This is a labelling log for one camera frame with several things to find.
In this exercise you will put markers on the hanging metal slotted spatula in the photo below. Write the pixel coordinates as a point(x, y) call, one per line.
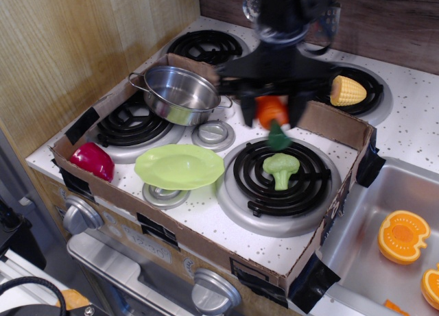
point(328, 22)

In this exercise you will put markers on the red toy bell pepper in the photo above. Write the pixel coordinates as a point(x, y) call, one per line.
point(90, 157)

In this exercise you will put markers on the green toy broccoli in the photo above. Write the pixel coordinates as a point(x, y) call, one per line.
point(281, 166)

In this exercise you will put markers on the silver oven door handle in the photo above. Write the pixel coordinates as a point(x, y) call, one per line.
point(133, 285)

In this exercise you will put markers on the left silver oven knob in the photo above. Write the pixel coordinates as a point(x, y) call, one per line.
point(80, 216)

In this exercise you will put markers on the silver oven knob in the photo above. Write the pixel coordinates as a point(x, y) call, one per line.
point(80, 216)
point(213, 294)

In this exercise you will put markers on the silver middle stove knob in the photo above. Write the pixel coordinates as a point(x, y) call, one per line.
point(214, 135)

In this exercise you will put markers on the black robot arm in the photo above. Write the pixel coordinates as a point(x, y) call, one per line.
point(289, 15)

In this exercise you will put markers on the small orange piece in sink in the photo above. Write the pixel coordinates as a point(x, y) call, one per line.
point(394, 307)

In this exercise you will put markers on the right silver oven knob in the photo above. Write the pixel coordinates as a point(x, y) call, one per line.
point(213, 294)

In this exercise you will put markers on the large orange fruit half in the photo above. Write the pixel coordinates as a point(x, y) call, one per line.
point(402, 235)

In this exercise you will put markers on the hanging metal strainer ladle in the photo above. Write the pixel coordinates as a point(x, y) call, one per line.
point(251, 9)

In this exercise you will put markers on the orange object bottom left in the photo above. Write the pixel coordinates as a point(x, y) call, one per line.
point(74, 299)

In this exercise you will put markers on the back right black burner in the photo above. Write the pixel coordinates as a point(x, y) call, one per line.
point(378, 103)

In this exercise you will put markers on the stainless steel sink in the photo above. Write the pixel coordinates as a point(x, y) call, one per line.
point(367, 278)

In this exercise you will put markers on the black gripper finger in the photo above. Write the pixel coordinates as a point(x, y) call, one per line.
point(248, 109)
point(296, 105)

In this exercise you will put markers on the light green plastic plate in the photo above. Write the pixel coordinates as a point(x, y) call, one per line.
point(179, 167)

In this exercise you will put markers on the silver front stove knob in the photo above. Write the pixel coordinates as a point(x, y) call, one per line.
point(162, 198)

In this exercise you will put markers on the brown cardboard fence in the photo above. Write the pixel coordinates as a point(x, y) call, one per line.
point(274, 276)

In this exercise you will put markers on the silver stove knob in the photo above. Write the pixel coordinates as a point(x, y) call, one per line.
point(162, 198)
point(214, 135)

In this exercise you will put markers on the orange toy carrot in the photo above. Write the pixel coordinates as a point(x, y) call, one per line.
point(272, 115)

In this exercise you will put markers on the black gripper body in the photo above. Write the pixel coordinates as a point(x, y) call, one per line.
point(276, 67)

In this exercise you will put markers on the stainless steel pot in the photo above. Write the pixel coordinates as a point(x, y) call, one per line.
point(177, 95)

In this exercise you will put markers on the yellow toy corn cob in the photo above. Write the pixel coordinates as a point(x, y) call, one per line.
point(346, 92)

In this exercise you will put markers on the front right black burner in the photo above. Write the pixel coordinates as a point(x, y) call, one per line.
point(246, 192)

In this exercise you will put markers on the small orange fruit half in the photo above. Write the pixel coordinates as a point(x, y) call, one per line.
point(429, 287)

